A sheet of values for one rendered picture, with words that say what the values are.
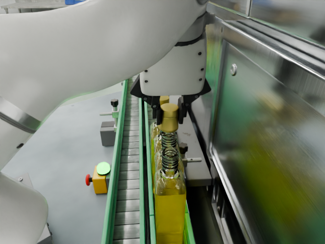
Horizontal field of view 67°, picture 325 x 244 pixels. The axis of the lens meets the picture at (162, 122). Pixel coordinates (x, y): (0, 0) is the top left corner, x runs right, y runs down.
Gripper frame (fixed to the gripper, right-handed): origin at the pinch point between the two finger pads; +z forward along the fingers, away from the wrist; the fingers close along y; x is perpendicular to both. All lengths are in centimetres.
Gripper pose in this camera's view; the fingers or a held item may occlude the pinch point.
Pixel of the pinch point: (169, 111)
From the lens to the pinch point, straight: 44.3
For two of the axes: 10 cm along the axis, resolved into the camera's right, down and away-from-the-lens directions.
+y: -9.9, 0.5, -0.9
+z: -0.3, 6.9, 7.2
